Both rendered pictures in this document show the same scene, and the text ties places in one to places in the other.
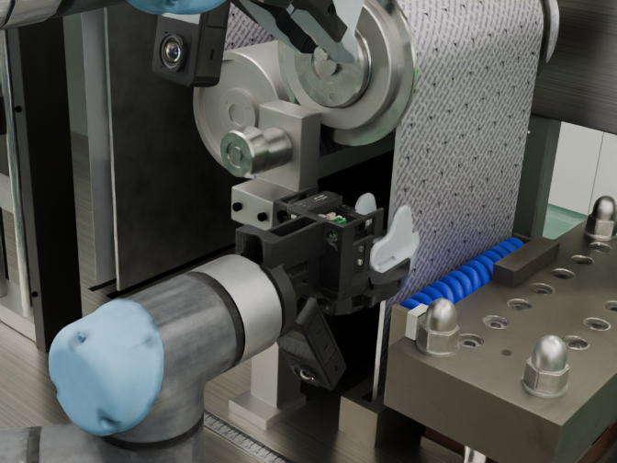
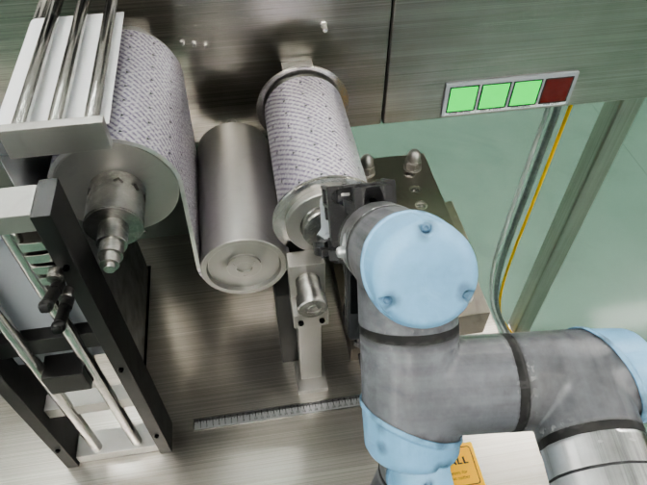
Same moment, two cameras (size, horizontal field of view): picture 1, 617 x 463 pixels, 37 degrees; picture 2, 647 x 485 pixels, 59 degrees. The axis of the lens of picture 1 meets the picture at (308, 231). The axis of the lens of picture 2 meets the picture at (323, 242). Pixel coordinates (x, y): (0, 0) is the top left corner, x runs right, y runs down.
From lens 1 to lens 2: 67 cm
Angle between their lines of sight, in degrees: 45
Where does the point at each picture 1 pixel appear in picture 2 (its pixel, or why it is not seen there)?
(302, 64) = (311, 235)
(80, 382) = not seen: outside the picture
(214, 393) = (280, 393)
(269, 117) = (298, 269)
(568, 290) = not seen: hidden behind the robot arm
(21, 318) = (137, 448)
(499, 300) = not seen: hidden behind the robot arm
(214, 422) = (303, 408)
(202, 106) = (208, 271)
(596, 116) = (352, 120)
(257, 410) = (317, 385)
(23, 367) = (175, 472)
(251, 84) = (251, 249)
